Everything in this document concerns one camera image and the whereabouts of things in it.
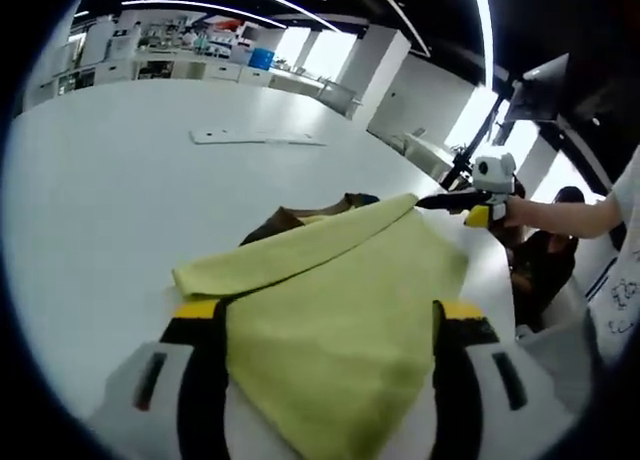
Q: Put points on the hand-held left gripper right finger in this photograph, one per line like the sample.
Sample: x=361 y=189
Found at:
x=452 y=380

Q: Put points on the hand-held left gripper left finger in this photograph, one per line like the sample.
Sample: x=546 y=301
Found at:
x=202 y=380

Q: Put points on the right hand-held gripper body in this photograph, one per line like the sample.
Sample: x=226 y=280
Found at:
x=492 y=175

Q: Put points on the yellow garment with dark sleeves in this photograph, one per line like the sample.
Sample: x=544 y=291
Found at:
x=330 y=330

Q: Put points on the white template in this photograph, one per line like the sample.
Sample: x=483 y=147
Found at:
x=235 y=136

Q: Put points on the person's right hand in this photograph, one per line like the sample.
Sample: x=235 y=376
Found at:
x=516 y=214

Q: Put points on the black monitor on stand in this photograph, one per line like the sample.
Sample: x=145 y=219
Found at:
x=542 y=87

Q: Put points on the person's grey trousers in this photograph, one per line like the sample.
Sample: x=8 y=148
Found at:
x=560 y=365

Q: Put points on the curved ceiling light strip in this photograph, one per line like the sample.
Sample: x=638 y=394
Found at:
x=484 y=30

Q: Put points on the glass display case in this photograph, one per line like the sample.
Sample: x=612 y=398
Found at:
x=340 y=97

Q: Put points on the person's white printed shirt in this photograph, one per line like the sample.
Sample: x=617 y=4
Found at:
x=620 y=280

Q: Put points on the blue storage bin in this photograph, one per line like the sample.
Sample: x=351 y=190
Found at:
x=262 y=59

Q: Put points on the white lab counter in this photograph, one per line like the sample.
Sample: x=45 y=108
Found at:
x=175 y=70

